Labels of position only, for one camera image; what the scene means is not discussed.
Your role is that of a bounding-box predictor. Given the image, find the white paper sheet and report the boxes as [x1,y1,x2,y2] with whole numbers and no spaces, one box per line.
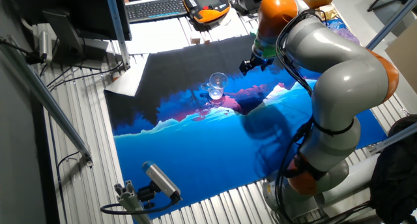
[105,53,151,98]

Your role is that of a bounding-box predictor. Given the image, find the blue purple printed cloth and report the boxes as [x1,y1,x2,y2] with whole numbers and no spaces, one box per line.
[324,17,362,46]

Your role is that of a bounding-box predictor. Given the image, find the silver cylindrical device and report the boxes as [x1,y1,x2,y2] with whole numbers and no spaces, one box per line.
[38,30,53,64]

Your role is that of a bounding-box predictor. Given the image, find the silver camera with blue end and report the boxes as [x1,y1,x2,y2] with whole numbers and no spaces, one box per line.
[141,160,183,203]

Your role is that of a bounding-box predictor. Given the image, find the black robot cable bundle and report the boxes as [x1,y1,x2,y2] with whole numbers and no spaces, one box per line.
[274,8,324,224]

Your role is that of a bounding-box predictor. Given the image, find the black fabric bag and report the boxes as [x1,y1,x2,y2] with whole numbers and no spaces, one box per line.
[369,114,417,224]

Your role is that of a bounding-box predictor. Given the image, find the black camera mount joint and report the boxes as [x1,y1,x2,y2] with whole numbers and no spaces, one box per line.
[136,180,161,210]

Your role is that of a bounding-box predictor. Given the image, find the orange grey teach pendant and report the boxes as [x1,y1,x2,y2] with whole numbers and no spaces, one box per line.
[179,0,232,25]

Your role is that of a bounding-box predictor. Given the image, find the black computer keyboard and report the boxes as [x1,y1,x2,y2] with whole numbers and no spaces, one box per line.
[124,0,190,24]

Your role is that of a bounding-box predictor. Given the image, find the beige cardboard panel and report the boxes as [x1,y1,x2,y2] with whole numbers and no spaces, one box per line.
[384,20,417,95]

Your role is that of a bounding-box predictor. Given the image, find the black camera cable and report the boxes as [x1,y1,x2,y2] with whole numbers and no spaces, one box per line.
[100,196,179,216]

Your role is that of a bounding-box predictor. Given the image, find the blue landscape print mat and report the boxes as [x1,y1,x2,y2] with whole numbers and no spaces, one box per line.
[103,34,389,219]

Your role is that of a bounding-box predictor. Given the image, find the short aluminium profile post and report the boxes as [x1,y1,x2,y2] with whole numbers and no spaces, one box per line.
[113,180,153,224]

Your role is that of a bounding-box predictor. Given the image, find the grey monitor stand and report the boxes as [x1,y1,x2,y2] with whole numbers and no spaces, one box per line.
[42,8,109,71]

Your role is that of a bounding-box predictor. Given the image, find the aluminium frame post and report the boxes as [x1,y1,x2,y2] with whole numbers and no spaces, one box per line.
[104,0,132,70]

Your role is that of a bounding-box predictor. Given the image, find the black computer monitor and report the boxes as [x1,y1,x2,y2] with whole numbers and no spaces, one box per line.
[8,0,133,42]

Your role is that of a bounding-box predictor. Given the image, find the aluminium frame rail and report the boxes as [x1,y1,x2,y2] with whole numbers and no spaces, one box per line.
[366,0,417,51]
[367,121,417,155]
[0,35,94,168]

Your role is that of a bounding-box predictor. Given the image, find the clear glass cup with handle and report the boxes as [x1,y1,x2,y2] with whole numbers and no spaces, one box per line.
[200,72,229,101]

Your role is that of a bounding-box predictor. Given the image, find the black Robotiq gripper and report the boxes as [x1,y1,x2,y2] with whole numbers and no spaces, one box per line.
[238,52,275,77]

